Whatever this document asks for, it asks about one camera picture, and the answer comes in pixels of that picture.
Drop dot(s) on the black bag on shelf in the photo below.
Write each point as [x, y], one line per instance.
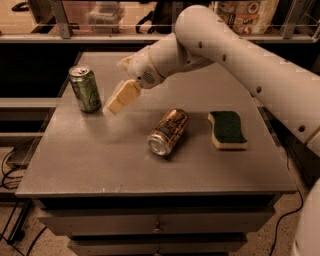
[161, 17]

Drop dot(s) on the green yellow sponge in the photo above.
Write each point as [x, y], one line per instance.
[226, 131]

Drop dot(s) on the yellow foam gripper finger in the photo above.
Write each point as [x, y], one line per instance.
[124, 63]
[124, 94]

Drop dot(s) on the orange soda can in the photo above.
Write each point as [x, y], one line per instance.
[163, 137]

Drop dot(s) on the metal shelf rail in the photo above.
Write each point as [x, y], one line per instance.
[65, 20]

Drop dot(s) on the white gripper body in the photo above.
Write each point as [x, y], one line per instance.
[140, 68]

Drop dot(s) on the grey drawer cabinet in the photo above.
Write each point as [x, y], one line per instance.
[96, 181]

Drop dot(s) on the clear plastic container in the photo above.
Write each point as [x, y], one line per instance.
[105, 17]

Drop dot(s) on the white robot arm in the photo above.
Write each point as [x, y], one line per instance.
[200, 38]

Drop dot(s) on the colourful snack bag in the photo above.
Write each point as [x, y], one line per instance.
[248, 17]

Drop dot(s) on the green soda can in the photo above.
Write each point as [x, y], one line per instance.
[84, 86]

